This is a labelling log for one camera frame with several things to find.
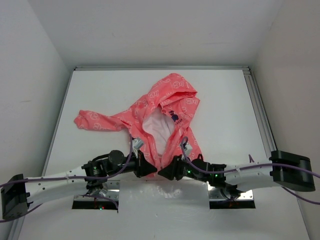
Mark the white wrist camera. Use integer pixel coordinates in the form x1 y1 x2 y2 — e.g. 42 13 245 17
183 142 193 156
132 137 144 151

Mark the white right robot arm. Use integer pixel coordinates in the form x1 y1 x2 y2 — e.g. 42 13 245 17
158 150 316 197

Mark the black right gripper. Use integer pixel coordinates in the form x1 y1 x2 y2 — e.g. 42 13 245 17
158 154 209 183

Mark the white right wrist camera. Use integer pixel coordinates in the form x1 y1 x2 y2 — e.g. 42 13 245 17
183 142 193 156

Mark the pink hooded jacket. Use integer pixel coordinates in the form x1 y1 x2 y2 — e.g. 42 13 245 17
74 73 202 170

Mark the shiny metal base plate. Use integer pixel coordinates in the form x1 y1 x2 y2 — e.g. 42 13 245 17
72 179 256 201

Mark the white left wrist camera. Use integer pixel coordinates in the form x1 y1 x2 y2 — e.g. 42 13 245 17
132 137 144 151

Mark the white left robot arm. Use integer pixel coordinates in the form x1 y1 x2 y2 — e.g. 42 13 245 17
0 150 157 223

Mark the aluminium table frame rail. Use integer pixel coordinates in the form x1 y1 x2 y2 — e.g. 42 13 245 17
68 66 276 160

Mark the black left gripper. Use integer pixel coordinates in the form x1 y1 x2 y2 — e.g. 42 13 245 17
107 149 157 177

